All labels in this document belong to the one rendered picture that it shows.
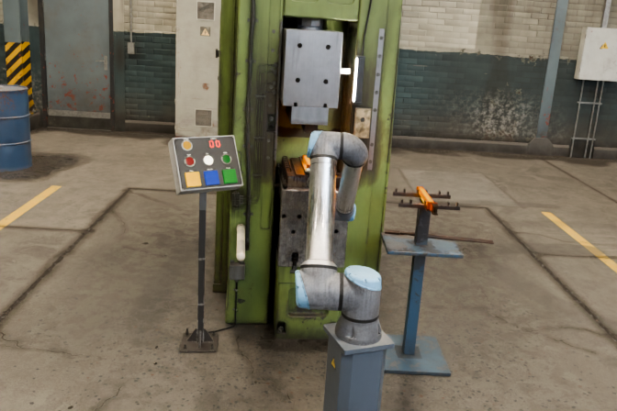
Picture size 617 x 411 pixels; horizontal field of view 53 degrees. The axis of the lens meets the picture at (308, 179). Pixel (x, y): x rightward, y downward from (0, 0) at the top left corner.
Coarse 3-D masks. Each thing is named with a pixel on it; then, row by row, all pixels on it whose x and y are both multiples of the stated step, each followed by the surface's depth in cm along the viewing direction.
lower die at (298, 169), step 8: (288, 160) 378; (296, 160) 375; (288, 168) 358; (296, 168) 354; (304, 168) 351; (288, 176) 341; (296, 176) 341; (304, 176) 341; (288, 184) 342; (296, 184) 342; (304, 184) 343
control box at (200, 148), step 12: (168, 144) 317; (180, 144) 313; (192, 144) 316; (204, 144) 319; (228, 144) 326; (180, 156) 311; (192, 156) 314; (204, 156) 317; (216, 156) 320; (180, 168) 309; (192, 168) 312; (204, 168) 315; (216, 168) 319; (228, 168) 322; (240, 168) 325; (180, 180) 308; (204, 180) 314; (240, 180) 323; (180, 192) 308; (192, 192) 314; (204, 192) 319
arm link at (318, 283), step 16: (320, 144) 257; (336, 144) 257; (320, 160) 255; (336, 160) 259; (320, 176) 253; (320, 192) 252; (320, 208) 250; (320, 224) 248; (320, 240) 246; (320, 256) 244; (304, 272) 243; (320, 272) 241; (336, 272) 245; (304, 288) 239; (320, 288) 239; (336, 288) 239; (304, 304) 240; (320, 304) 240; (336, 304) 240
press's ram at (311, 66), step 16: (288, 32) 321; (304, 32) 321; (320, 32) 322; (336, 32) 323; (288, 48) 323; (304, 48) 324; (320, 48) 324; (336, 48) 325; (288, 64) 325; (304, 64) 326; (320, 64) 327; (336, 64) 327; (288, 80) 327; (304, 80) 328; (320, 80) 329; (336, 80) 330; (288, 96) 329; (304, 96) 330; (320, 96) 331; (336, 96) 332
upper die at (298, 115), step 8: (288, 112) 349; (296, 112) 332; (304, 112) 332; (312, 112) 333; (320, 112) 333; (328, 112) 334; (296, 120) 333; (304, 120) 333; (312, 120) 334; (320, 120) 334
